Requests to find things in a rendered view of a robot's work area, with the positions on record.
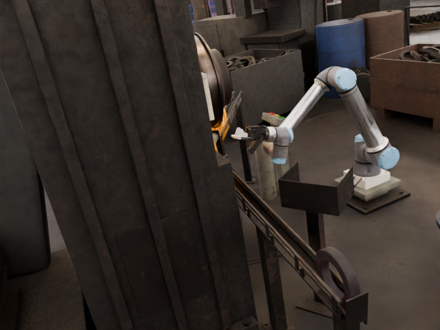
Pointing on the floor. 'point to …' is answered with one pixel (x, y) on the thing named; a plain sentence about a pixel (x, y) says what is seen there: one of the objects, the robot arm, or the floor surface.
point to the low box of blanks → (407, 82)
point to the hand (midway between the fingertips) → (232, 137)
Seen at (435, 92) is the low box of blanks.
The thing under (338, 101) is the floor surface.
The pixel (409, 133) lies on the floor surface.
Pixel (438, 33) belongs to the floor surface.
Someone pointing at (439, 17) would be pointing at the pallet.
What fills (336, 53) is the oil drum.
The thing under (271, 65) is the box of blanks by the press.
